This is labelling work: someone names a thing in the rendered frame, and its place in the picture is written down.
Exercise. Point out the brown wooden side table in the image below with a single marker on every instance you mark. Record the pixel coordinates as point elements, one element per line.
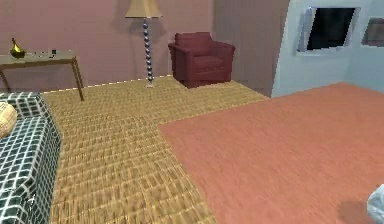
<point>40,60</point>

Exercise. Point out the dark red armchair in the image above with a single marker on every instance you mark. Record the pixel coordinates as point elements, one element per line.
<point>200,60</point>

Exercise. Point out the beaded floor lamp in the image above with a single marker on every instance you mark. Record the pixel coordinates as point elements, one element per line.
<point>148,50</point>

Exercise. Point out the pale blue white object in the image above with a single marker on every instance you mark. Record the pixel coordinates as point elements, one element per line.
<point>377,205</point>

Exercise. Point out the green checked sofa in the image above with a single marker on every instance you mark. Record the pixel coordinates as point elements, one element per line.
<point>23,156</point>

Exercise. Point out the framed wall picture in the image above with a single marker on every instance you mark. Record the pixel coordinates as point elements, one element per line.
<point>375,31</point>

